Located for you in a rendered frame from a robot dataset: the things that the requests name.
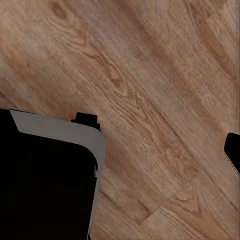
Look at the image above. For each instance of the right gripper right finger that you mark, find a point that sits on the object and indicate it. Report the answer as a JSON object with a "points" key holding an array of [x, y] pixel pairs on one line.
{"points": [[232, 149]]}

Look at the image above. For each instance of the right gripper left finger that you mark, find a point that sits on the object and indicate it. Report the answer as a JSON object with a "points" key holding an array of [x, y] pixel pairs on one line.
{"points": [[12, 150]]}

